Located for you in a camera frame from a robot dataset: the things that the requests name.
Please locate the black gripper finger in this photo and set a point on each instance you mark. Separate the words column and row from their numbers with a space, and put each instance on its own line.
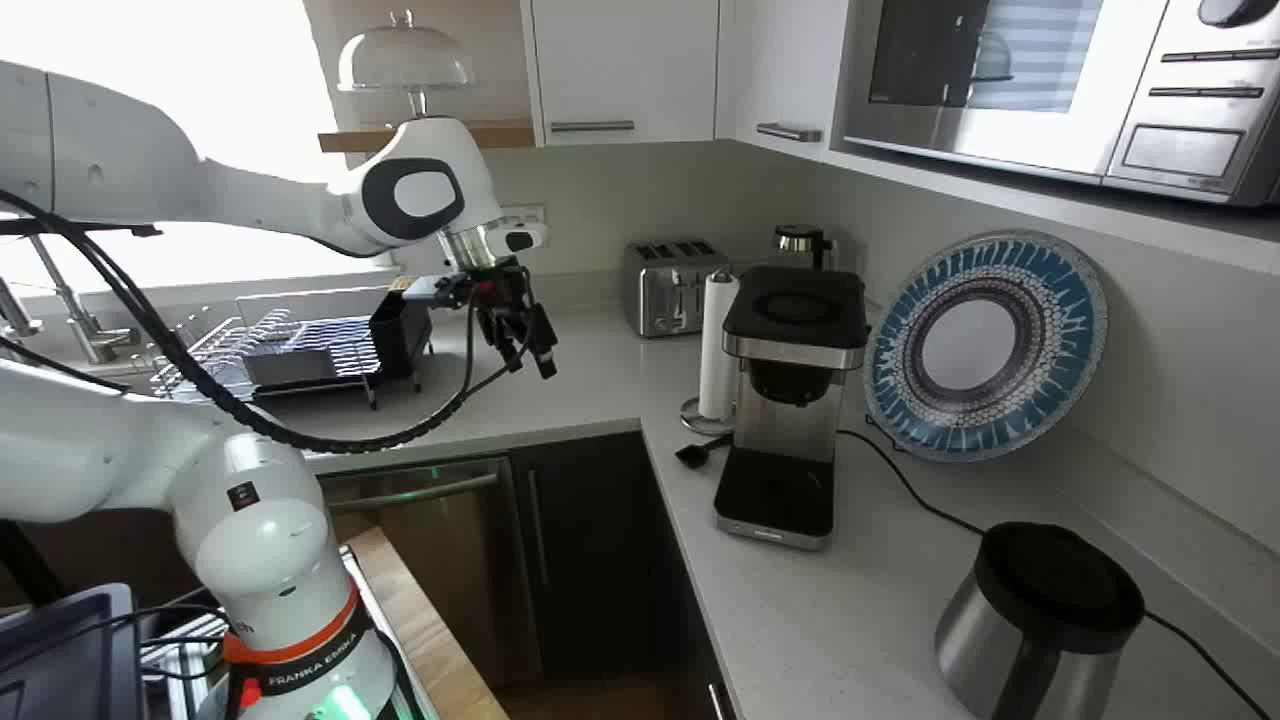
column 513, row 351
column 541, row 351

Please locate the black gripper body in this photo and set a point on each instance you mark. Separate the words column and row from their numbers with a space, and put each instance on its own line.
column 496, row 288

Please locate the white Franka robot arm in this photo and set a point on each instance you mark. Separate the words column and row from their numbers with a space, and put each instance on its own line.
column 253, row 527

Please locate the black steel coffee machine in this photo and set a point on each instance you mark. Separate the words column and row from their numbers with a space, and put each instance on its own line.
column 787, row 402

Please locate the black utensil holder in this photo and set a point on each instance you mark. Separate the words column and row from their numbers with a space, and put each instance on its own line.
column 400, row 336

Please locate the steel four-slot toaster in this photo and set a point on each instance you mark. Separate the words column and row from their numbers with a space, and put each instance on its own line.
column 668, row 284

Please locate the metal paper towel holder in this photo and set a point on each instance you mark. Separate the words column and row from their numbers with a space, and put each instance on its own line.
column 704, row 414

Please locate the white paper towel roll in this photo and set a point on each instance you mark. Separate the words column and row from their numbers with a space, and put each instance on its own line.
column 717, row 344

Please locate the black power plug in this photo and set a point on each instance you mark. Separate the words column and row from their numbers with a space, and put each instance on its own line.
column 696, row 450

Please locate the steel dishwasher front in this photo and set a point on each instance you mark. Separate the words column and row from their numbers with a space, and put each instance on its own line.
column 424, row 534

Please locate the dark lower cabinet door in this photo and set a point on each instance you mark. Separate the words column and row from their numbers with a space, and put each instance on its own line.
column 583, row 562

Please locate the glass dome cake stand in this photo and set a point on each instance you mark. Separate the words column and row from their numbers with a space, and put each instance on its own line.
column 405, row 63

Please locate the wide white cabinet door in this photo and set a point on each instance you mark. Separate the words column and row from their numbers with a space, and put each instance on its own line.
column 624, row 67

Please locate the small black steel appliance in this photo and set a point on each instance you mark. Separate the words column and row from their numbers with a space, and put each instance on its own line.
column 800, row 247

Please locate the wooden board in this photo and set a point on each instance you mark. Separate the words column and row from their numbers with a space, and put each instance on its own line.
column 423, row 625

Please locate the narrow white cabinet door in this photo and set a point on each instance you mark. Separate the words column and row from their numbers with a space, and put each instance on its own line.
column 783, row 67

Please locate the black clamp stand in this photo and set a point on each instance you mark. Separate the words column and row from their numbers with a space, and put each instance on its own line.
column 106, row 229

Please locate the metal kitchen faucet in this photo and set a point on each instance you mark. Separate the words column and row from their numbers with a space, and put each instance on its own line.
column 62, row 300

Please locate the blue white decorative plate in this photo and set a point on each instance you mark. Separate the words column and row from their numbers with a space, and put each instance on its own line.
column 987, row 344

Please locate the dark blue plastic box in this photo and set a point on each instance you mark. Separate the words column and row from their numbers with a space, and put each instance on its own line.
column 67, row 663

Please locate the steel thermal carafe black lid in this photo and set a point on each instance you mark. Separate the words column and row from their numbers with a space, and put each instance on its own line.
column 1043, row 625

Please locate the steel microwave oven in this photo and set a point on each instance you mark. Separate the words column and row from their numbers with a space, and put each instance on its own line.
column 1067, row 83

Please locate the wooden wall shelf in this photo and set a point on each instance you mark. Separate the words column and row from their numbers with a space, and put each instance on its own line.
column 347, row 136

